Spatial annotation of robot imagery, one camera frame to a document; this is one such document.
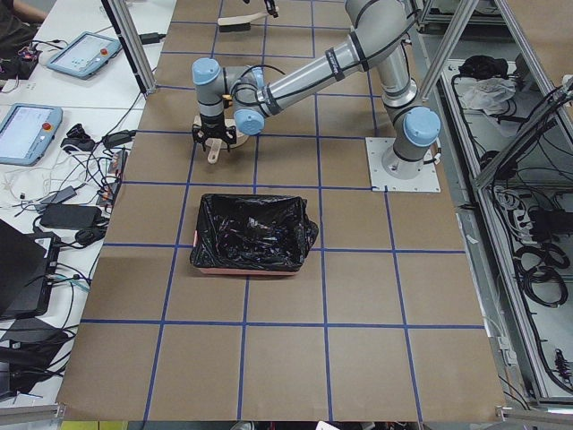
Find blue teach pendant far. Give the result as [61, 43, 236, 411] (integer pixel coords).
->
[47, 31, 122, 80]

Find beige plastic dustpan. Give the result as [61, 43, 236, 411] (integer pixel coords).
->
[192, 116, 249, 165]

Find black laptop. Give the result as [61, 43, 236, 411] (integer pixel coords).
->
[1, 221, 60, 321]

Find beige hand brush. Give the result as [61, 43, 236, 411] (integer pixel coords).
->
[217, 8, 279, 32]

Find white crumpled cloth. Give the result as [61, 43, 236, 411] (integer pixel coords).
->
[460, 78, 516, 115]

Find black trash bag liner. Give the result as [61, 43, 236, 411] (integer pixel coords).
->
[190, 193, 319, 272]

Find blue teach pendant near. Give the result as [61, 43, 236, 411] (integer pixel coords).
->
[1, 103, 63, 167]

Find aluminium frame post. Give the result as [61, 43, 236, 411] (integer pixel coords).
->
[101, 0, 156, 97]

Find blue teach pendant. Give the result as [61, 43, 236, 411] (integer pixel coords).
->
[1, 103, 63, 167]
[47, 31, 122, 80]

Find coiled black cables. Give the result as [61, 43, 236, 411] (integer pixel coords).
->
[512, 244, 569, 310]

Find black power adapter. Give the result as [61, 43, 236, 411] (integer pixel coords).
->
[39, 204, 102, 229]

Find pink bin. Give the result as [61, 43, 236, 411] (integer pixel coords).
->
[191, 230, 299, 280]

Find black cloth bundle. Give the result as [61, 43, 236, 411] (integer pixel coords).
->
[458, 55, 509, 80]

